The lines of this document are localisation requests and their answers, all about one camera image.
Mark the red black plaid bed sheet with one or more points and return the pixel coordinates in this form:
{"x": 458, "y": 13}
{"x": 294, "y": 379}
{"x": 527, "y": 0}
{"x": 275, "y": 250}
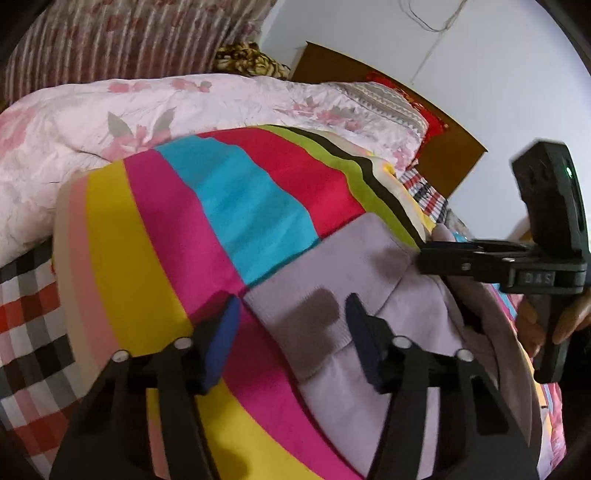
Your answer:
{"x": 32, "y": 323}

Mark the pink floral quilt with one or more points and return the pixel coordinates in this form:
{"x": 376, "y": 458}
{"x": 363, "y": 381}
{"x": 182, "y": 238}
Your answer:
{"x": 69, "y": 129}

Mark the brown patterned cloth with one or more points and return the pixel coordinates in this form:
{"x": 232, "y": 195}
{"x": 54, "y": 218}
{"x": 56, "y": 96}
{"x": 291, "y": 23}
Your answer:
{"x": 251, "y": 60}

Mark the person's right hand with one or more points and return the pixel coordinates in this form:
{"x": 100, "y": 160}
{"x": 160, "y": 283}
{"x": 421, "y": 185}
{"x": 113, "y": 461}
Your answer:
{"x": 572, "y": 318}

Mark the colourful striped blanket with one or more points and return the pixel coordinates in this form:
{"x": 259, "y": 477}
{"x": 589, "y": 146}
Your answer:
{"x": 249, "y": 198}

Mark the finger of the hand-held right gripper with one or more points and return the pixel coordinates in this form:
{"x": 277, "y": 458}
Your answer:
{"x": 457, "y": 263}
{"x": 503, "y": 246}

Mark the lilac knit pants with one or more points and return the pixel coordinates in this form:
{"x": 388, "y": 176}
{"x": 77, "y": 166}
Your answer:
{"x": 369, "y": 258}

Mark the brown wooden headboard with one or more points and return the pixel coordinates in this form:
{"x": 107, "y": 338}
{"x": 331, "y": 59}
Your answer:
{"x": 455, "y": 157}

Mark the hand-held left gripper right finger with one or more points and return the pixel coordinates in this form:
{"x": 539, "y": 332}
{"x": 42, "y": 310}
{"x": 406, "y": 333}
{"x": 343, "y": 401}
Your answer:
{"x": 362, "y": 337}

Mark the red pillow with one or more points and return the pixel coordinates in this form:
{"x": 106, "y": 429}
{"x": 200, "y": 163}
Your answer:
{"x": 433, "y": 125}

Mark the grey zigzag patterned pillow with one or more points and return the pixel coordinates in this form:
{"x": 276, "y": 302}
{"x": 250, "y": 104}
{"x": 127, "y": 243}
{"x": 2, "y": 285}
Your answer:
{"x": 388, "y": 104}

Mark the red white striped curtain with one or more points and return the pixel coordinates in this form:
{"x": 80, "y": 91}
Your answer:
{"x": 138, "y": 32}

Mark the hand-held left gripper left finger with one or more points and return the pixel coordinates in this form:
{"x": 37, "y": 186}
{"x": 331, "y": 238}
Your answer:
{"x": 221, "y": 341}

